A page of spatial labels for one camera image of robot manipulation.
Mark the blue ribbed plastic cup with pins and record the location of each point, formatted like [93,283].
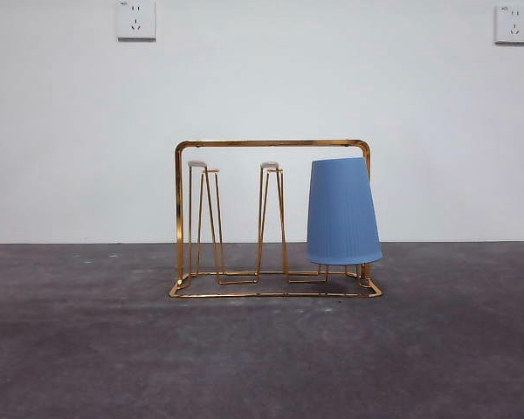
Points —
[342,214]

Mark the white wall socket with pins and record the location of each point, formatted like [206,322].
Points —
[136,19]
[513,25]

